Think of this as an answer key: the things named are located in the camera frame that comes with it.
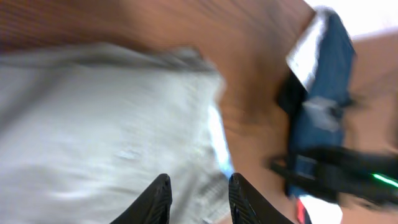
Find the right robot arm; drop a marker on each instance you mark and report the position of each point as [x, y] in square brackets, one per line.
[325, 172]

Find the khaki shorts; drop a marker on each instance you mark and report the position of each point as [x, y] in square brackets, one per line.
[85, 129]

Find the black garment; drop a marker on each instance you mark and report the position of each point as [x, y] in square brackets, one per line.
[291, 95]

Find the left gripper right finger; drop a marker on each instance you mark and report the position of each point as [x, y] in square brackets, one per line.
[248, 206]

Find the white garment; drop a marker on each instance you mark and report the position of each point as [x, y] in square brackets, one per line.
[303, 58]

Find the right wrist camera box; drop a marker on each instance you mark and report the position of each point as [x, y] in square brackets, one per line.
[325, 114]

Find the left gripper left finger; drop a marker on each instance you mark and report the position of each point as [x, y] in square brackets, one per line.
[152, 206]

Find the red garment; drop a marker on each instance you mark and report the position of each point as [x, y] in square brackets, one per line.
[300, 212]

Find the navy blue garment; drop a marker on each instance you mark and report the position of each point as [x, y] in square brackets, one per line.
[320, 64]

